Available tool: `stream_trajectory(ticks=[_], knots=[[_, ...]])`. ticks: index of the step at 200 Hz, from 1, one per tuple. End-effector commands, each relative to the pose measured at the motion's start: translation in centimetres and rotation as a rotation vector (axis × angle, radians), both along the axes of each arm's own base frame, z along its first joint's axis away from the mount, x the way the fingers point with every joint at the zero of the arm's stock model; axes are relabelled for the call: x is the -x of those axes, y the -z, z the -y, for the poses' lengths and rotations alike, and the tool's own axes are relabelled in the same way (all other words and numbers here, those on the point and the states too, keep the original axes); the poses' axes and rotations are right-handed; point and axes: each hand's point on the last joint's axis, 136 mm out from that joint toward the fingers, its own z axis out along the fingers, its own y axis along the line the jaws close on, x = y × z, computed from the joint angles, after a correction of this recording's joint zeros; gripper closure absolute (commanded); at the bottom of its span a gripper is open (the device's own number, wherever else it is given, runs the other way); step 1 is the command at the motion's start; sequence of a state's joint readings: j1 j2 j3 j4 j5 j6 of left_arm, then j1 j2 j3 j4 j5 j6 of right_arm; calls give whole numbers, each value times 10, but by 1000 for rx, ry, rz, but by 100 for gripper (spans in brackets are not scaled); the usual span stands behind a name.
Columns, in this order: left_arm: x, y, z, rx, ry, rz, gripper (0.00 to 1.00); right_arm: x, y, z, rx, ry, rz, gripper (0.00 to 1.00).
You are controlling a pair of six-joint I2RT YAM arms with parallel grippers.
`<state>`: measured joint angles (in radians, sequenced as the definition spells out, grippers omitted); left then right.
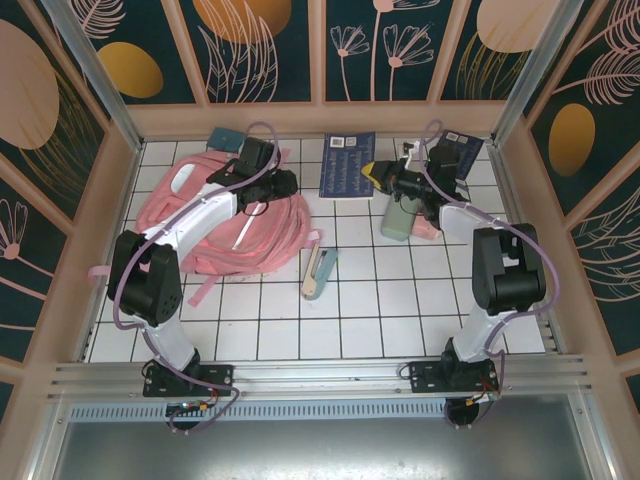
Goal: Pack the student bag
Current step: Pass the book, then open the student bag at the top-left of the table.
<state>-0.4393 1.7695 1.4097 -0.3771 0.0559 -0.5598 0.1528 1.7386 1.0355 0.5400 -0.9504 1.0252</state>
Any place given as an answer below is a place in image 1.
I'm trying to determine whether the dark blue printed book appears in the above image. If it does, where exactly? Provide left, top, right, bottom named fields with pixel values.
left=432, top=129, right=485, bottom=181
left=318, top=131, right=377, bottom=201

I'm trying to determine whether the pale green bottle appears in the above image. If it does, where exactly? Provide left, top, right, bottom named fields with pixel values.
left=381, top=195, right=421, bottom=243

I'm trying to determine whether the pink student backpack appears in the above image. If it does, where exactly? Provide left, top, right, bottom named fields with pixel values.
left=87, top=147, right=321, bottom=309

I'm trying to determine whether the small teal notebook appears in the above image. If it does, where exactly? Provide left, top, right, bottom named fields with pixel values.
left=207, top=126, right=246, bottom=154

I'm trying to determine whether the teal beige stapler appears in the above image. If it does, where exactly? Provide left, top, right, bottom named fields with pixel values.
left=300, top=244, right=340, bottom=302

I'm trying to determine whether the grey metal sheet panel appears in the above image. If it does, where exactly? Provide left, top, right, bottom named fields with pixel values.
left=27, top=394, right=619, bottom=480

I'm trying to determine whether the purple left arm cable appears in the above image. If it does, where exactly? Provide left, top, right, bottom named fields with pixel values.
left=112, top=121, right=282, bottom=386

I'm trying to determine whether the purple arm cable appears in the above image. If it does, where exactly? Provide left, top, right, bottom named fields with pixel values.
left=421, top=118, right=561, bottom=401
left=112, top=121, right=282, bottom=386

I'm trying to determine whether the aluminium side rail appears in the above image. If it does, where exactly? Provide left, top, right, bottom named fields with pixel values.
left=487, top=142, right=569, bottom=357

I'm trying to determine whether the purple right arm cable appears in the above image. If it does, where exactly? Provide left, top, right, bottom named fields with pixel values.
left=421, top=118, right=561, bottom=401

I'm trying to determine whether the aluminium frame post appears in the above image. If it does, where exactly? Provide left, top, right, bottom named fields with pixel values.
left=489, top=0, right=601, bottom=147
left=39, top=0, right=146, bottom=147

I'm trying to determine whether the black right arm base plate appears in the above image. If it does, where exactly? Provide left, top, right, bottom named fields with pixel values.
left=408, top=359, right=501, bottom=397

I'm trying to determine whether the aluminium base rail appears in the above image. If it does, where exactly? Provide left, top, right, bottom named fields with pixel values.
left=49, top=354, right=591, bottom=399

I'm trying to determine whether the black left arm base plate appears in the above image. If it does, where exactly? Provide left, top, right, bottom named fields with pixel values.
left=143, top=363, right=236, bottom=399

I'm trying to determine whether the slotted grey cable duct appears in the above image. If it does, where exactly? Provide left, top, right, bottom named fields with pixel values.
left=69, top=403, right=451, bottom=424

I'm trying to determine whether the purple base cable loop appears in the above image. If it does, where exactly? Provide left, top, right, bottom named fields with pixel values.
left=167, top=387, right=241, bottom=435

